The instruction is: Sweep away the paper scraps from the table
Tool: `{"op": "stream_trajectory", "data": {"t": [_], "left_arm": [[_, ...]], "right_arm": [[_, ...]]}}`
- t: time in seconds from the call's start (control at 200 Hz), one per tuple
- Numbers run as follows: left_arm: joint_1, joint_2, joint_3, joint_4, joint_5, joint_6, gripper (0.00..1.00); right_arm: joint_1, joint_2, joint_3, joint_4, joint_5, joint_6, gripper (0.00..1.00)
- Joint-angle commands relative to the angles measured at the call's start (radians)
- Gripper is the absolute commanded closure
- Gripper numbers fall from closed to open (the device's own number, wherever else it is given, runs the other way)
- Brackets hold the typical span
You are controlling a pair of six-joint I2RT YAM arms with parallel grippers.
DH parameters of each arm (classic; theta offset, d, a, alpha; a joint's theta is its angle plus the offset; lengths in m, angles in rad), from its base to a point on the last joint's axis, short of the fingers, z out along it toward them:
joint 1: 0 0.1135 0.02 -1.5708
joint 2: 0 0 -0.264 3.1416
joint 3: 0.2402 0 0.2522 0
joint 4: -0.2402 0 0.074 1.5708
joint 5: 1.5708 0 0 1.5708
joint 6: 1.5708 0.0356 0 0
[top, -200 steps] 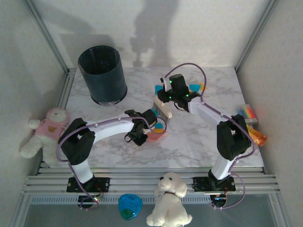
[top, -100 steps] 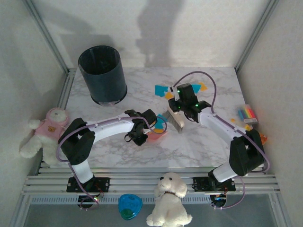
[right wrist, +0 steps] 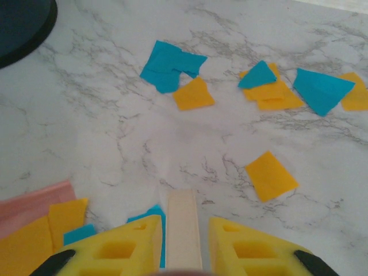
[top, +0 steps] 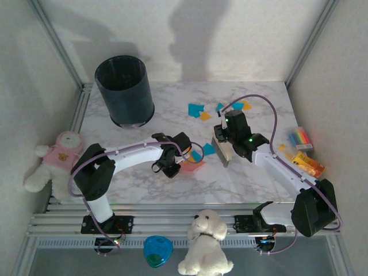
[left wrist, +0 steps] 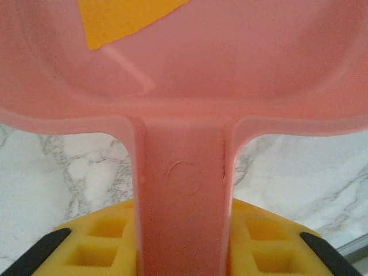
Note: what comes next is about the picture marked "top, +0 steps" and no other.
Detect cream hand brush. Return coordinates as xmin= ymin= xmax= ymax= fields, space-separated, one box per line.
xmin=210 ymin=135 xmax=232 ymax=168

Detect pink plastic dustpan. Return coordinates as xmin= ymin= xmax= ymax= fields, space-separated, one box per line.
xmin=179 ymin=159 xmax=208 ymax=175

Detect box of coloured markers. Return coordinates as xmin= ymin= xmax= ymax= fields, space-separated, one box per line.
xmin=288 ymin=125 xmax=315 ymax=152

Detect dark round waste bin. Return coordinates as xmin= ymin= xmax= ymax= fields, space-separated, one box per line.
xmin=94 ymin=55 xmax=156 ymax=129

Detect orange snack packet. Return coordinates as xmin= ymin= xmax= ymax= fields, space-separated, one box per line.
xmin=278 ymin=144 xmax=325 ymax=179

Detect white plush dog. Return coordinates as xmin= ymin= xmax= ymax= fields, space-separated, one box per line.
xmin=177 ymin=209 xmax=234 ymax=276

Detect blue heart-shaped plastic box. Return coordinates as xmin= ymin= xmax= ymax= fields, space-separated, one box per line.
xmin=143 ymin=235 xmax=174 ymax=269

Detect white teddy in pink hoodie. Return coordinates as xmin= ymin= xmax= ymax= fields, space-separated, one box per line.
xmin=23 ymin=131 xmax=87 ymax=201

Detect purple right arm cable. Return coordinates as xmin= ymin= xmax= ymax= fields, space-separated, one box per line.
xmin=220 ymin=94 xmax=344 ymax=256

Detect aluminium frame base rails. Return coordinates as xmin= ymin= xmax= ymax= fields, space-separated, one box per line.
xmin=27 ymin=202 xmax=342 ymax=238

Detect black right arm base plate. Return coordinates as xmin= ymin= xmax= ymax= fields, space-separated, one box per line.
xmin=233 ymin=214 xmax=288 ymax=234

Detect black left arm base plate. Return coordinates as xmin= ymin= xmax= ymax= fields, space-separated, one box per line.
xmin=80 ymin=215 xmax=135 ymax=235

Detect aluminium frame side rail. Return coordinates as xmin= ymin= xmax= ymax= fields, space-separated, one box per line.
xmin=43 ymin=82 xmax=93 ymax=213

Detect aluminium frame post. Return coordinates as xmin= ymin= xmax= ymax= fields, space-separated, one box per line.
xmin=327 ymin=234 xmax=356 ymax=276
xmin=28 ymin=0 xmax=86 ymax=90
xmin=284 ymin=0 xmax=340 ymax=87
xmin=11 ymin=235 xmax=40 ymax=276

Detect white slotted cable duct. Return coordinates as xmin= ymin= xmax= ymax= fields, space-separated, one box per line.
xmin=36 ymin=237 xmax=258 ymax=250

